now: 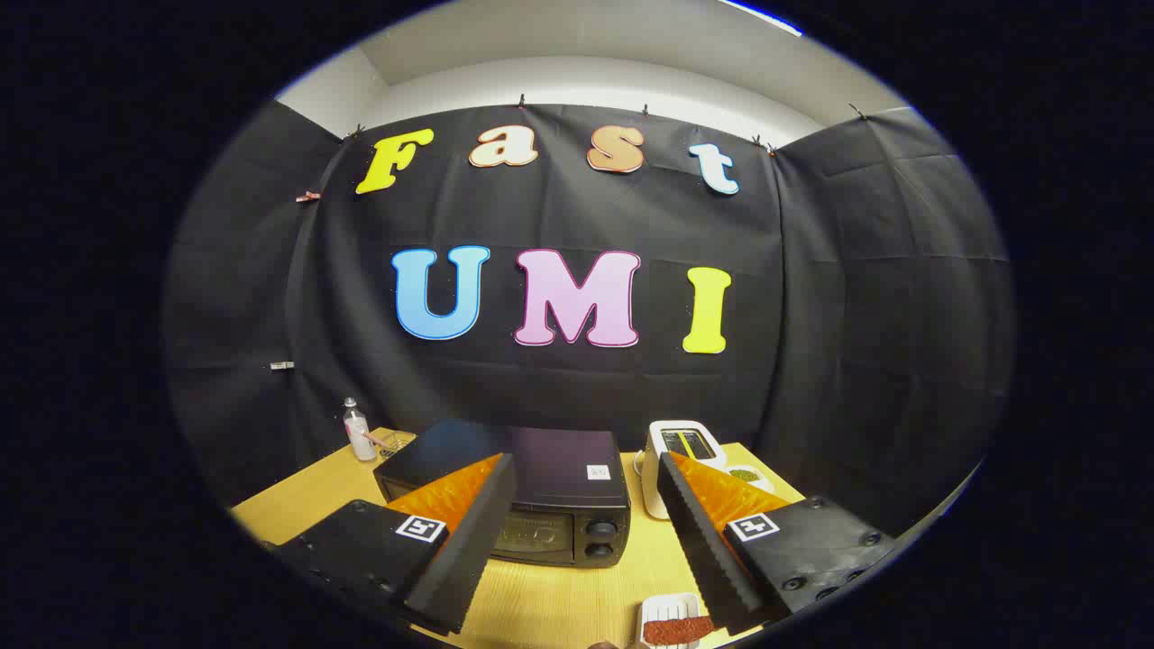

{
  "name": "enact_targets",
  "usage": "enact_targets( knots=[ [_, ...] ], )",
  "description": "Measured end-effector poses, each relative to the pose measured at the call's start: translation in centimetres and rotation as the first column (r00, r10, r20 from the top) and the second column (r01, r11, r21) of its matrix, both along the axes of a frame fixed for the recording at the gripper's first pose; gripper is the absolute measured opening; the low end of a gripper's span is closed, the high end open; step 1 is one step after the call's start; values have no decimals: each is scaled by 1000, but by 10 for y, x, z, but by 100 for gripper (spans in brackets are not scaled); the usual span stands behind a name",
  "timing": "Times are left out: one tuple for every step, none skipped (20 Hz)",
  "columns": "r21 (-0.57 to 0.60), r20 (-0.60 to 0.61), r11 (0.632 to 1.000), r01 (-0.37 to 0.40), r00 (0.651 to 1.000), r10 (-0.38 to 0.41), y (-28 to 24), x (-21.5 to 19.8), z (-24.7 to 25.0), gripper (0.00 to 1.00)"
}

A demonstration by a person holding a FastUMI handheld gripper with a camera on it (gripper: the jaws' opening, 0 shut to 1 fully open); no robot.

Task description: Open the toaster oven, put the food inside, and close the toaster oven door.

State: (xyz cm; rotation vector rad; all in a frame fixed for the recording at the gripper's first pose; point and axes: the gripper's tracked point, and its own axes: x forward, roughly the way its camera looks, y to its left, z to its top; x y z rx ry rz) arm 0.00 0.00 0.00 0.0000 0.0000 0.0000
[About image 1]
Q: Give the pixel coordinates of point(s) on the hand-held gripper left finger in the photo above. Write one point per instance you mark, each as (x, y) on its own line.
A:
(478, 541)

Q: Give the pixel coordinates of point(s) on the white toaster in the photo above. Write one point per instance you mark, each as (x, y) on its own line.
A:
(656, 437)

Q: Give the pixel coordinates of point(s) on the black toaster oven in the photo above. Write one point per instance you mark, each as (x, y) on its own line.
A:
(559, 469)

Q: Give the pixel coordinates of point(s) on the white divided dish with beans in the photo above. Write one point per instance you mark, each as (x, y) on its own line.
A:
(762, 482)

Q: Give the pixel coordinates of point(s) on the white plastic tray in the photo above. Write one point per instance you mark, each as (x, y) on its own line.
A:
(663, 608)

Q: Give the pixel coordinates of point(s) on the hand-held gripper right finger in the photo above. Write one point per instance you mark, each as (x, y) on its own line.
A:
(699, 541)

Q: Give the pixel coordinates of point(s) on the clear glass cup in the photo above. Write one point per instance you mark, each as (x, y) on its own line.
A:
(393, 446)

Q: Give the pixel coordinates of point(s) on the clear plastic bottle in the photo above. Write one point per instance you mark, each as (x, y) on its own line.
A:
(359, 442)

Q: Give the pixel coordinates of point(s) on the brown steak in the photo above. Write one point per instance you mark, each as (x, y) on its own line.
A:
(676, 631)

